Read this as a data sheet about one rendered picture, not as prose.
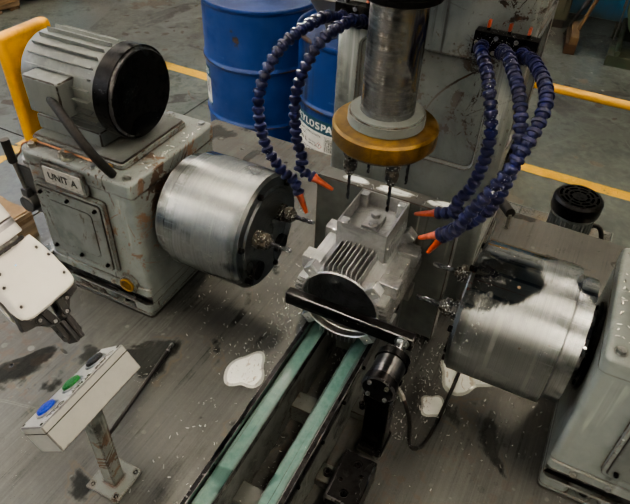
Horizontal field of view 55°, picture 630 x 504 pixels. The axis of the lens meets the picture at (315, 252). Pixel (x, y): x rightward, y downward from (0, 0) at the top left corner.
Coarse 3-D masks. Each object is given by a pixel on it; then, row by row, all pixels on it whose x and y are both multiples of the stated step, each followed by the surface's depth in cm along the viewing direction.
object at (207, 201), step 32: (192, 160) 121; (224, 160) 122; (192, 192) 117; (224, 192) 115; (256, 192) 114; (288, 192) 128; (160, 224) 121; (192, 224) 116; (224, 224) 114; (256, 224) 117; (288, 224) 132; (192, 256) 120; (224, 256) 115; (256, 256) 122
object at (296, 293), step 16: (288, 288) 113; (304, 304) 112; (320, 304) 111; (336, 304) 111; (336, 320) 111; (352, 320) 109; (368, 320) 108; (384, 336) 107; (400, 336) 106; (416, 336) 106
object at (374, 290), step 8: (408, 232) 118; (408, 240) 119; (312, 264) 110; (320, 264) 111; (312, 272) 110; (368, 288) 106; (376, 288) 106; (376, 296) 106; (304, 312) 118; (312, 320) 118; (368, 336) 114
